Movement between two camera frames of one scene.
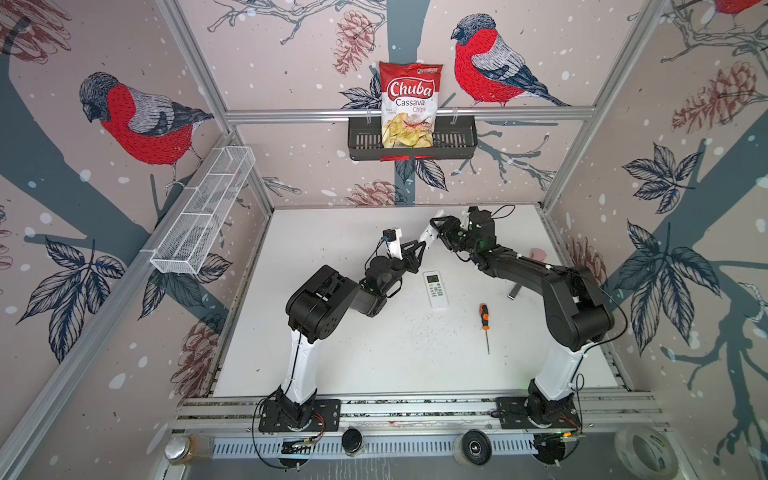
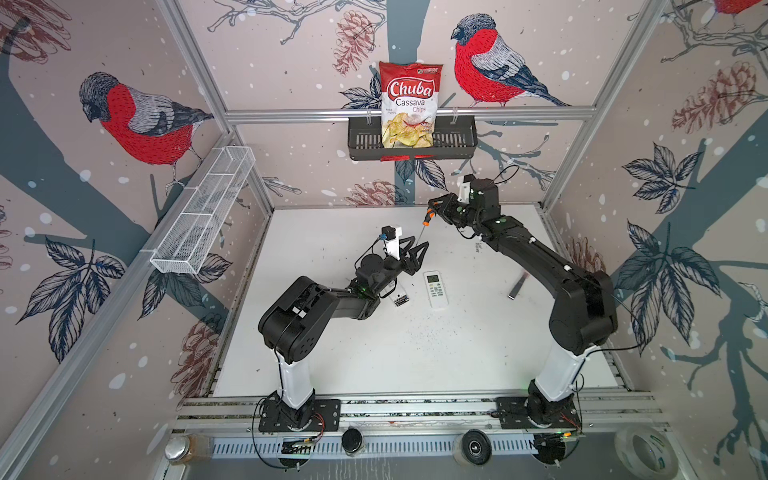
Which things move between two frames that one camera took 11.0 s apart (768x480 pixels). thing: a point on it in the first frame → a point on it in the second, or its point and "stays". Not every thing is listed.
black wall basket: (455, 137) stays
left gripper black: (408, 261) stays
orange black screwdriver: (484, 315) → (426, 220)
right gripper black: (446, 230) → (445, 207)
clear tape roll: (646, 453) stays
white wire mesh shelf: (184, 249) stays
